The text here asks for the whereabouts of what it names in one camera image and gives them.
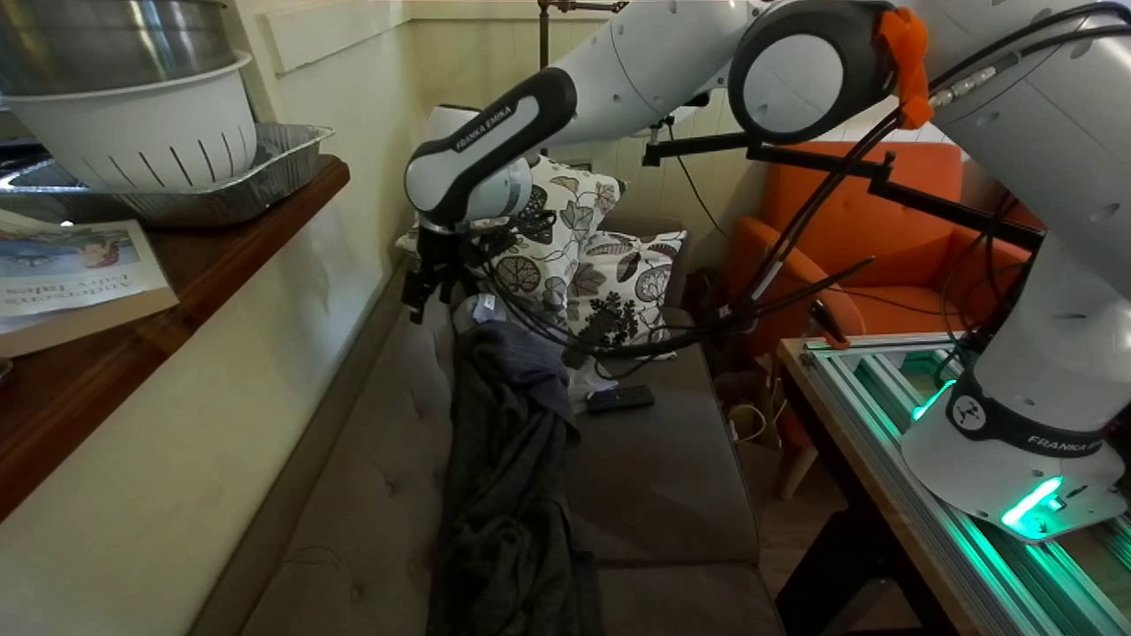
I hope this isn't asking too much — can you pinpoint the black remote control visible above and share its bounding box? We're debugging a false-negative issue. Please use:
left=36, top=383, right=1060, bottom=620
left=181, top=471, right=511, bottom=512
left=584, top=383, right=656, bottom=418

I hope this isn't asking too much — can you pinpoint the brass floor lamp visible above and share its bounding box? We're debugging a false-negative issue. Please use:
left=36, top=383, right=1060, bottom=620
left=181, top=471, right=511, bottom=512
left=532, top=0, right=629, bottom=75

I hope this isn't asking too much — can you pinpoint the pale blue white cloth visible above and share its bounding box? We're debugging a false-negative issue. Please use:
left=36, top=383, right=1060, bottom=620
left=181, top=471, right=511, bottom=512
left=452, top=293, right=619, bottom=414

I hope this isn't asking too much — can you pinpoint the metal baking tray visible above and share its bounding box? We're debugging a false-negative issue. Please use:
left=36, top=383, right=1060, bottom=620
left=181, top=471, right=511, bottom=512
left=0, top=121, right=335, bottom=229

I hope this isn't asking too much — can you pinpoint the orange cable clip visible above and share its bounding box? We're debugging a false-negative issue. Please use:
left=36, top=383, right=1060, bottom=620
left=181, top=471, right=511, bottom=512
left=875, top=4, right=937, bottom=134

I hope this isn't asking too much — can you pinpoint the stainless steel bowl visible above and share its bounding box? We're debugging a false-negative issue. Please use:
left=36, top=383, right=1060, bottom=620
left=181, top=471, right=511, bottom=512
left=0, top=0, right=250, bottom=98

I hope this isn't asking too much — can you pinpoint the white plastic colander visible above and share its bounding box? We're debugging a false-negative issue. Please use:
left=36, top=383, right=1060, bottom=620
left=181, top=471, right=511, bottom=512
left=3, top=49, right=265, bottom=196

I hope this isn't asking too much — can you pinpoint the picture cover book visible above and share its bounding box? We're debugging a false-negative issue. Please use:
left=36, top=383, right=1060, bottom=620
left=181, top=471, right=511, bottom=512
left=0, top=215, right=183, bottom=361

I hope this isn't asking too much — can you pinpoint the large floral patterned pillow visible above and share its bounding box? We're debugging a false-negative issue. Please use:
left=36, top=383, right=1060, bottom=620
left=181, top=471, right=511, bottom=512
left=483, top=155, right=626, bottom=326

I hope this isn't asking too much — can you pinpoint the dark grey blanket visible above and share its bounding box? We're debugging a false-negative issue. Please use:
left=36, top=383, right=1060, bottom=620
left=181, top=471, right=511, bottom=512
left=427, top=307, right=609, bottom=636

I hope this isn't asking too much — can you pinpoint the wooden wall shelf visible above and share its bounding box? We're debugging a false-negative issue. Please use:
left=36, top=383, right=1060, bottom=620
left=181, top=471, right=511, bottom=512
left=0, top=155, right=354, bottom=522

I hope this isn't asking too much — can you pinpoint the aluminium frame robot table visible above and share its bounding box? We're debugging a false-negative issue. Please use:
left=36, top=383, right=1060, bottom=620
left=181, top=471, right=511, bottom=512
left=770, top=333, right=1131, bottom=636

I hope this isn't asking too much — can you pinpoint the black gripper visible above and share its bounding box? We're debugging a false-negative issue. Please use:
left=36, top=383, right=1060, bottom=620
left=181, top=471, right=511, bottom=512
left=398, top=215, right=505, bottom=326

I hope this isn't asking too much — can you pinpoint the grey tufted sofa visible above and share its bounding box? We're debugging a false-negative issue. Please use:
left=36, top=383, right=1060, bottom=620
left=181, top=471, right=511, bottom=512
left=187, top=161, right=789, bottom=636

